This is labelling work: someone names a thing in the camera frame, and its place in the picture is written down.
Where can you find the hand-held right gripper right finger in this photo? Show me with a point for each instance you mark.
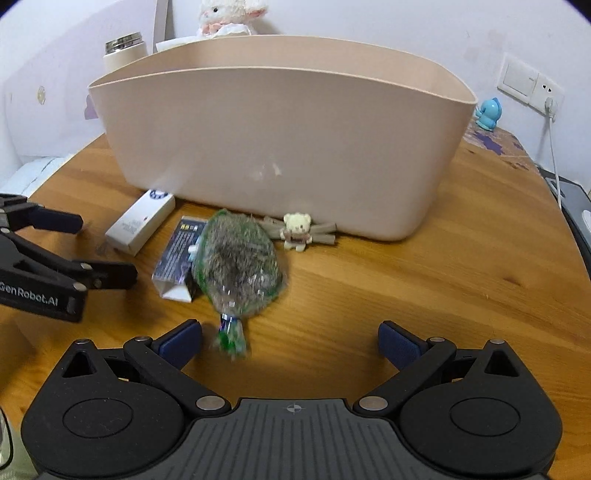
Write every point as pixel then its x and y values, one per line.
pixel 399 344

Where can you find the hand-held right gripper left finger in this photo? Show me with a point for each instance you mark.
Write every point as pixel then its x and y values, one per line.
pixel 182 344

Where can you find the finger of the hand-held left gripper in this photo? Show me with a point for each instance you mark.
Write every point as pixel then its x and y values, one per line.
pixel 108 276
pixel 55 220

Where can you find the clear green-tied snack bag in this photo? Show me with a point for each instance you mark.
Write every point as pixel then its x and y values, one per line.
pixel 238 263

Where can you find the beige plastic storage bin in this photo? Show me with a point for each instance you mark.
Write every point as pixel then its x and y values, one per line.
pixel 277 138

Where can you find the white bedding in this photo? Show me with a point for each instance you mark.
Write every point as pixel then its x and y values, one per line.
pixel 32 173

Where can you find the white small box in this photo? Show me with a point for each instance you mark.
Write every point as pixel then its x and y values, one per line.
pixel 138 221

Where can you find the dark blue small box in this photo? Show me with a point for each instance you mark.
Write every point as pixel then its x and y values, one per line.
pixel 175 258

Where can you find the bear hair clip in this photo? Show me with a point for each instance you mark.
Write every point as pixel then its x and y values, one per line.
pixel 295 230

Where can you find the grey-green cloth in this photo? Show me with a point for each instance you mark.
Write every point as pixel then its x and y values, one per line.
pixel 16 454

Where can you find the white thermos bottle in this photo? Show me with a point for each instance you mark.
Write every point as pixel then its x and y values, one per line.
pixel 122 57

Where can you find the black device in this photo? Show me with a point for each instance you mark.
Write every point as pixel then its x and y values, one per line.
pixel 575 212

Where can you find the purple patterned mat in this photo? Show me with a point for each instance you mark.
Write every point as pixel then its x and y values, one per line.
pixel 501 145

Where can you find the blue toy figurine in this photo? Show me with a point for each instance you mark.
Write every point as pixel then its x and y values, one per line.
pixel 488 113

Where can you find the white plush toy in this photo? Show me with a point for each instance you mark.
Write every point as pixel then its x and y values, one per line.
pixel 226 16

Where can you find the flower wall sticker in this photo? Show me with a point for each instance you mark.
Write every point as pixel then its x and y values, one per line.
pixel 41 94

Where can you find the white wall switch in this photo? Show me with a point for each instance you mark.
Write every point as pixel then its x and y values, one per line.
pixel 516 76

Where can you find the white wall socket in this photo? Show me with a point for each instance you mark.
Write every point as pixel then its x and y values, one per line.
pixel 549 90

